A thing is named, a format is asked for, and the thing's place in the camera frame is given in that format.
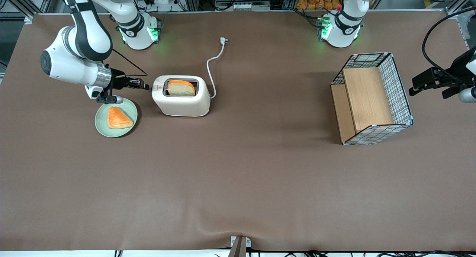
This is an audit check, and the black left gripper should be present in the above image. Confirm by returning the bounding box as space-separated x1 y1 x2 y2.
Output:
409 46 476 97

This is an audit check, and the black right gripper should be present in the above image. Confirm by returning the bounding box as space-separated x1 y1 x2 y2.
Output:
111 69 150 91

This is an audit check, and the white two-slot toaster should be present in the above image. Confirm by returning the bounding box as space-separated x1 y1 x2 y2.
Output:
150 75 211 117

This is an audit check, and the triangular orange pastry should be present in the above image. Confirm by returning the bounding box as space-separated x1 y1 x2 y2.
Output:
107 106 134 129

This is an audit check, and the toast bread slice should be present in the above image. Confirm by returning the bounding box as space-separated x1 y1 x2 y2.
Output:
167 80 196 97

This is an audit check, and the pale green round plate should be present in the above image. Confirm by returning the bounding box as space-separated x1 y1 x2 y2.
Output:
94 97 138 138

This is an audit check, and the white terminal block row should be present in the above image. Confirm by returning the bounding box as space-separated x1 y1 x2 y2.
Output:
231 3 270 11

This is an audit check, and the brown table cover cloth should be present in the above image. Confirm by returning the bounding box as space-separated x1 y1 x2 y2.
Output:
0 10 476 252

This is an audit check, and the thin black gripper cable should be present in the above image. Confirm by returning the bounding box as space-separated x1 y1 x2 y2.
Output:
111 48 148 78

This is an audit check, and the thick black gripper cable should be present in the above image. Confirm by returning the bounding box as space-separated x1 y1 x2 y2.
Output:
422 7 476 84

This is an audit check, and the wire basket with wooden boards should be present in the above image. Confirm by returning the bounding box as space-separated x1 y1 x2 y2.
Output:
330 52 414 146

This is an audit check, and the white toaster power cord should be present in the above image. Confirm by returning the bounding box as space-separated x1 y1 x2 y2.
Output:
206 37 229 99

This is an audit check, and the black base cable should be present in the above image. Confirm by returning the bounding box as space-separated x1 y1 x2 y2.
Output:
292 7 324 27

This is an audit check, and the metal table clamp bracket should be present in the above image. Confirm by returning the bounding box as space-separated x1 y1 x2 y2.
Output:
230 236 252 257

